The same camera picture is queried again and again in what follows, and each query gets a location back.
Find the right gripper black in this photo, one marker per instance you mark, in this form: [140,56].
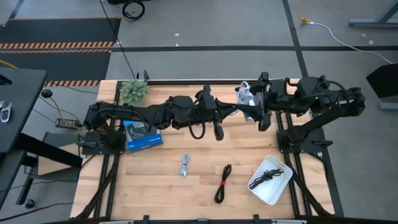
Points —
[280,99]

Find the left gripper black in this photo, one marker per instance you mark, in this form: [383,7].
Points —
[208,109]

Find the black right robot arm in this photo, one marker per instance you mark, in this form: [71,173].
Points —
[311,93]

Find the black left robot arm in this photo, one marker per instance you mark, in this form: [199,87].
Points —
[180,109]

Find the blue game controller box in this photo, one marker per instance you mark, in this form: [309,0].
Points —
[146,140]

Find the white plastic tray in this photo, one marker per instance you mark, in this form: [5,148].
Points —
[276,193]

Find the green artificial plant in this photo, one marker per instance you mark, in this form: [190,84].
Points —
[133,91]

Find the black box on grey base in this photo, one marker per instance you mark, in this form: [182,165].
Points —
[385,82]

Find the grey metal table leg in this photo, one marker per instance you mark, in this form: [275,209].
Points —
[373,22]

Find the black power adapter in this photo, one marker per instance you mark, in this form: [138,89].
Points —
[63,123]

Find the black mat with hazard stripes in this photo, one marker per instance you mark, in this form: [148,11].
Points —
[62,65]
[62,31]

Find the black round foot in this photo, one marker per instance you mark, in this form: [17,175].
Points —
[46,93]

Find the black desk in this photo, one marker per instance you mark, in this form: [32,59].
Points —
[18,93]

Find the black caster wheel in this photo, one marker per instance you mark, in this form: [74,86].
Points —
[29,203]

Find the white handheld device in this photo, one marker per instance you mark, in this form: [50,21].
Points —
[4,115]

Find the black aluminium rig frame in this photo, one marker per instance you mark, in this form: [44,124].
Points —
[174,82]

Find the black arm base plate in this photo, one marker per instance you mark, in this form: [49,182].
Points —
[311,146]
[90,149]

